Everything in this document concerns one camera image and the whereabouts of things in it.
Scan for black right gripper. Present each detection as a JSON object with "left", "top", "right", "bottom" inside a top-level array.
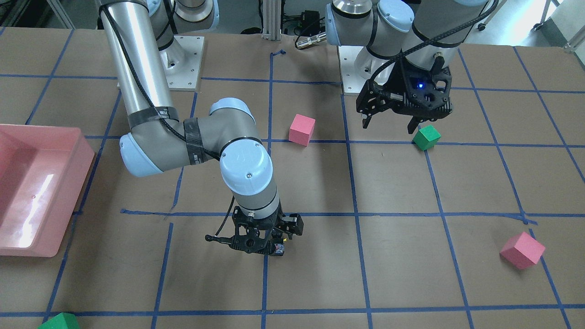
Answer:
[{"left": 229, "top": 206, "right": 284, "bottom": 255}]

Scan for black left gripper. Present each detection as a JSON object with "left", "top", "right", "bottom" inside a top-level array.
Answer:
[{"left": 356, "top": 59, "right": 430, "bottom": 134}]

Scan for yellow push button switch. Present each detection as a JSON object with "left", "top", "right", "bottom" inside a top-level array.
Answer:
[{"left": 270, "top": 235, "right": 287, "bottom": 256}]

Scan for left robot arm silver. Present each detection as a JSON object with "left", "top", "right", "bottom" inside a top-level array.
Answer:
[{"left": 324, "top": 0, "right": 499, "bottom": 133}]

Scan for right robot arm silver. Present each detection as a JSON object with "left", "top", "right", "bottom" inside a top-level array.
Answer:
[{"left": 96, "top": 0, "right": 287, "bottom": 255}]

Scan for green cube near base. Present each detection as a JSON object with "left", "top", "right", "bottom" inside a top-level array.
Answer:
[{"left": 412, "top": 125, "right": 441, "bottom": 151}]

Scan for pink cube near bases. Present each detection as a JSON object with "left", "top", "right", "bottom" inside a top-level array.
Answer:
[{"left": 288, "top": 114, "right": 316, "bottom": 147}]

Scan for pink cube near edge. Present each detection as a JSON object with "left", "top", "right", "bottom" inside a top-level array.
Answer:
[{"left": 500, "top": 232, "right": 546, "bottom": 270}]

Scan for green cube far corner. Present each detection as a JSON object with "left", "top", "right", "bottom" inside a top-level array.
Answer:
[{"left": 38, "top": 313, "right": 81, "bottom": 329}]

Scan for pink plastic bin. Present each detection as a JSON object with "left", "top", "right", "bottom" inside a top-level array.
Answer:
[{"left": 0, "top": 124, "right": 94, "bottom": 257}]

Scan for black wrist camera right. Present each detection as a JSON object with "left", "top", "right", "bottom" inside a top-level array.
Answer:
[{"left": 277, "top": 214, "right": 304, "bottom": 238}]

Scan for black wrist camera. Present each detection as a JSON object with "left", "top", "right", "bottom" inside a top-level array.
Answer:
[
  {"left": 277, "top": 214, "right": 304, "bottom": 238},
  {"left": 408, "top": 66, "right": 453, "bottom": 121}
]

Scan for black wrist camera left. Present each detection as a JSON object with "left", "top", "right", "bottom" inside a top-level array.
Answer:
[{"left": 408, "top": 66, "right": 453, "bottom": 121}]

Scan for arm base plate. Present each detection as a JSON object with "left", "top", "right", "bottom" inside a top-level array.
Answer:
[
  {"left": 337, "top": 44, "right": 403, "bottom": 96},
  {"left": 117, "top": 36, "right": 205, "bottom": 92}
]

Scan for aluminium frame post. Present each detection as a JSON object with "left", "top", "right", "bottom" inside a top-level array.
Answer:
[{"left": 261, "top": 0, "right": 283, "bottom": 43}]

